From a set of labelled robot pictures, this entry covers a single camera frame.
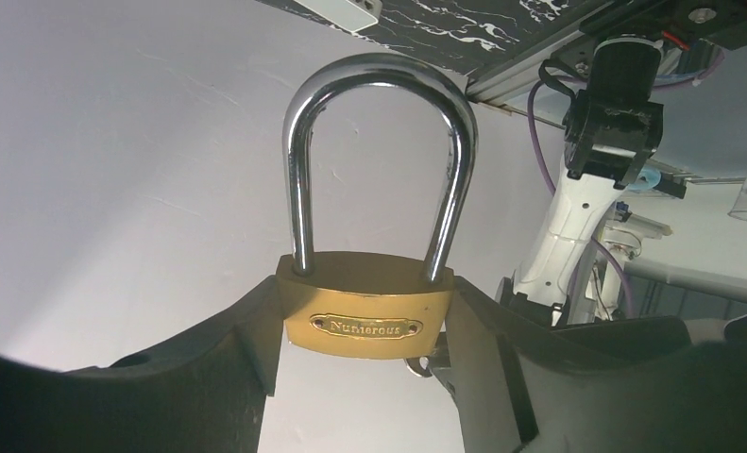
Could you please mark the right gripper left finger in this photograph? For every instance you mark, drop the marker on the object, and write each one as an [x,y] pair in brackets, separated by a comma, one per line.
[202,390]

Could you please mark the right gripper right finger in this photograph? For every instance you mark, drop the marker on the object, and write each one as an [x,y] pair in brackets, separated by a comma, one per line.
[629,386]

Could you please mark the small silver key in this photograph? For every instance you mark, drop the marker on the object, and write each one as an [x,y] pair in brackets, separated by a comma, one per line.
[435,365]

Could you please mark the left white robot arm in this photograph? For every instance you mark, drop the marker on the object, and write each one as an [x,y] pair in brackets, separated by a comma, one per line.
[612,128]

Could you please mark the white rectangular box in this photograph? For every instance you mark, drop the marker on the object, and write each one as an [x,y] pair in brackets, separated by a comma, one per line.
[350,15]

